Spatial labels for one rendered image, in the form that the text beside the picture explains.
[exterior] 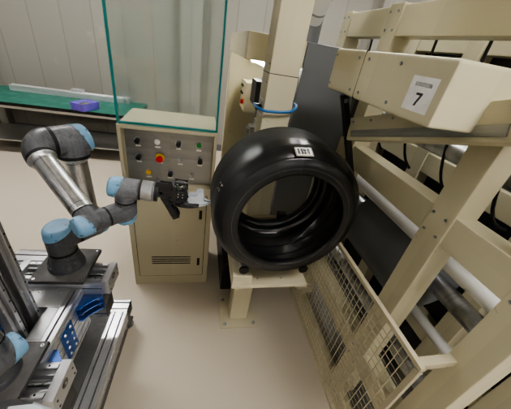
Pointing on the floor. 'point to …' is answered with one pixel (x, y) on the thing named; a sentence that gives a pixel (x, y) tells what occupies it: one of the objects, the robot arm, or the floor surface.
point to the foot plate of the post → (236, 318)
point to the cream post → (276, 101)
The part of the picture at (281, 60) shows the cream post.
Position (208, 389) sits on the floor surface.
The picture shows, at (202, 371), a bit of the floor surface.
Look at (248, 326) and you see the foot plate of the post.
